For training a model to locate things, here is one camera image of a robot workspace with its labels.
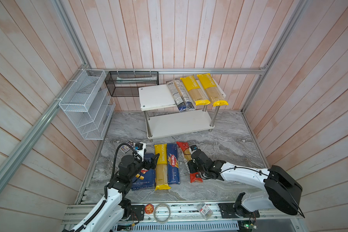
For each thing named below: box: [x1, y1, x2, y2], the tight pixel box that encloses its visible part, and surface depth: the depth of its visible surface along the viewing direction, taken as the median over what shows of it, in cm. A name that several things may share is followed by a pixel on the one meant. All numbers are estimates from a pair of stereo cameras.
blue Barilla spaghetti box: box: [167, 143, 181, 185], surface depth 89 cm
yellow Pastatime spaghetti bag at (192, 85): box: [179, 75, 211, 106], surface depth 81 cm
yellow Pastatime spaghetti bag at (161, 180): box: [154, 143, 172, 191], surface depth 87 cm
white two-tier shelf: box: [138, 83, 229, 143], surface depth 103 cm
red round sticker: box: [144, 203, 155, 215], surface depth 76 cm
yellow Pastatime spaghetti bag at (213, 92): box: [196, 73, 230, 107], surface depth 81 cm
